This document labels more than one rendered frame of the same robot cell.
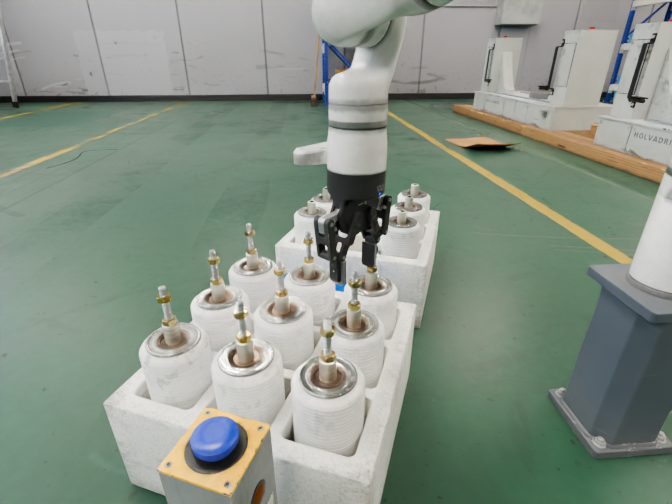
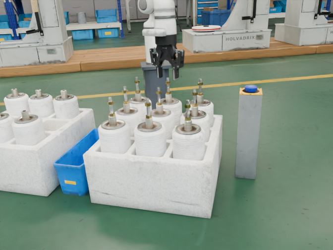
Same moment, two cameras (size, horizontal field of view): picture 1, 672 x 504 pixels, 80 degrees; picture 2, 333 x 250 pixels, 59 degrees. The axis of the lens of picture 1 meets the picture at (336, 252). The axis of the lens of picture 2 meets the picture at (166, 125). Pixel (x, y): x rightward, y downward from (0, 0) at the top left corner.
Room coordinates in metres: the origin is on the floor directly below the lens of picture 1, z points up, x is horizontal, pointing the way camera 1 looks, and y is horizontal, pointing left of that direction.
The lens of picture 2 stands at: (0.56, 1.02, 0.60)
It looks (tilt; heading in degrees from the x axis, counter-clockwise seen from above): 23 degrees down; 268
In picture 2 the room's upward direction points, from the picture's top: 3 degrees counter-clockwise
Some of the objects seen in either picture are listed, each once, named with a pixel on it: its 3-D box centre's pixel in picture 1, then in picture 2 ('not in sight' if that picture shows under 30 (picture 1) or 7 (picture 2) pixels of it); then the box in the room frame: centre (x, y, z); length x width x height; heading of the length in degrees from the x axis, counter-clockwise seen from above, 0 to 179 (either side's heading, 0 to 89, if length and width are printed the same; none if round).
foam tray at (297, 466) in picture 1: (288, 384); (162, 155); (0.54, 0.09, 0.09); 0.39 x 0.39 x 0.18; 72
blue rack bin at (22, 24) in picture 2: not in sight; (31, 20); (2.61, -4.71, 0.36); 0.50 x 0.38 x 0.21; 95
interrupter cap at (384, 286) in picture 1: (371, 285); (138, 100); (0.61, -0.06, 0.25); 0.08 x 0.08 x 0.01
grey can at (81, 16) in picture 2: not in sight; (82, 18); (1.73, -4.69, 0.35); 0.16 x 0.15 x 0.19; 5
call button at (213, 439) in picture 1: (215, 441); (250, 89); (0.24, 0.10, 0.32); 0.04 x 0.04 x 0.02
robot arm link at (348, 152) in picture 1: (345, 140); (161, 25); (0.51, -0.01, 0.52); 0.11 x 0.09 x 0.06; 49
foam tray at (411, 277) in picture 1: (364, 254); (29, 144); (1.06, -0.09, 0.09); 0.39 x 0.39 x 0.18; 72
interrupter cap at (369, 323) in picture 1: (353, 323); (168, 101); (0.50, -0.03, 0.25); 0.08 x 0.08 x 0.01
